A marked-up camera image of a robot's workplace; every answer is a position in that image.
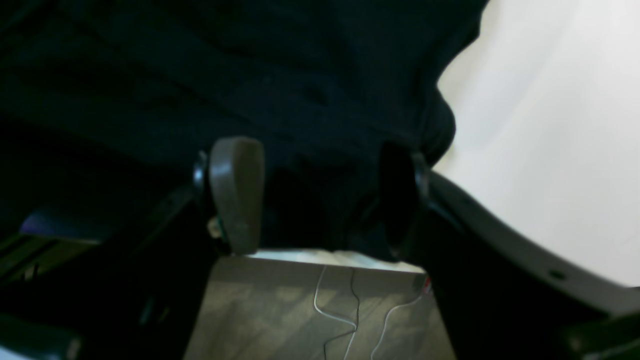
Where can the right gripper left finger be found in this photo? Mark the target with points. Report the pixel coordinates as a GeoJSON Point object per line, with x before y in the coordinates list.
{"type": "Point", "coordinates": [229, 188]}

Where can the black T-shirt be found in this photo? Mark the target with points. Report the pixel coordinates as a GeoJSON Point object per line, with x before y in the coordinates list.
{"type": "Point", "coordinates": [138, 87]}

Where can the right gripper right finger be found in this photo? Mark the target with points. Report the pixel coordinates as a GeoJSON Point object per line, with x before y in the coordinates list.
{"type": "Point", "coordinates": [500, 296]}

